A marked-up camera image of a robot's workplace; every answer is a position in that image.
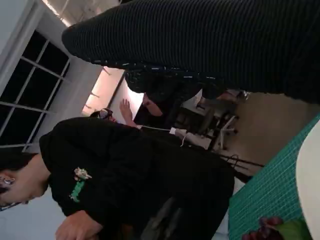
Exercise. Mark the person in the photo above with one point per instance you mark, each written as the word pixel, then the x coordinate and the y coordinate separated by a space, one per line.
pixel 112 162
pixel 127 110

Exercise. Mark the white swivel chair base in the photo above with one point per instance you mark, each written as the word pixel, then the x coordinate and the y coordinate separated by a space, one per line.
pixel 223 132

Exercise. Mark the white square plate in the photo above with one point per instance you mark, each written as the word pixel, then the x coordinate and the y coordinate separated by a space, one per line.
pixel 312 187

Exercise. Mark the white power strip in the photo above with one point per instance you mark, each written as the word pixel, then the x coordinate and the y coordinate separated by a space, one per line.
pixel 197 140

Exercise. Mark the window with white frame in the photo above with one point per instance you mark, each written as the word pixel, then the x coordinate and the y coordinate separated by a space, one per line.
pixel 25 82

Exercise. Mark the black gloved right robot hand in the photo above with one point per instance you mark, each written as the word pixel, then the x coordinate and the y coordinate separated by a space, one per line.
pixel 200 45

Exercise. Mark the black headset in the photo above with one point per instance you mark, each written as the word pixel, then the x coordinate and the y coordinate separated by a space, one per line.
pixel 105 113

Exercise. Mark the green cutting mat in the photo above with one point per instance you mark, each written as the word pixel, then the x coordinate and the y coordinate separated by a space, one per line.
pixel 270 187

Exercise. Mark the red toy grape bunch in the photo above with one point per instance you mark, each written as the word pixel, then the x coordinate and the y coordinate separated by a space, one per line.
pixel 270 222

